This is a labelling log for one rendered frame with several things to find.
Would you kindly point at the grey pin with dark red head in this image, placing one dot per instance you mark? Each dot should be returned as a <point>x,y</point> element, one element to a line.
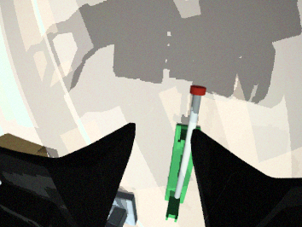
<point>197,92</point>

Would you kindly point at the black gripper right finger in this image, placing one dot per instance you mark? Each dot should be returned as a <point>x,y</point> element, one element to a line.
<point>234,193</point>

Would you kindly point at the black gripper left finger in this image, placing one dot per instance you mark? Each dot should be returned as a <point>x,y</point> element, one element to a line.
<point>83,184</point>

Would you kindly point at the green cradle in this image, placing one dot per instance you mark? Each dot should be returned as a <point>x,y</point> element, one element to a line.
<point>176,159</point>

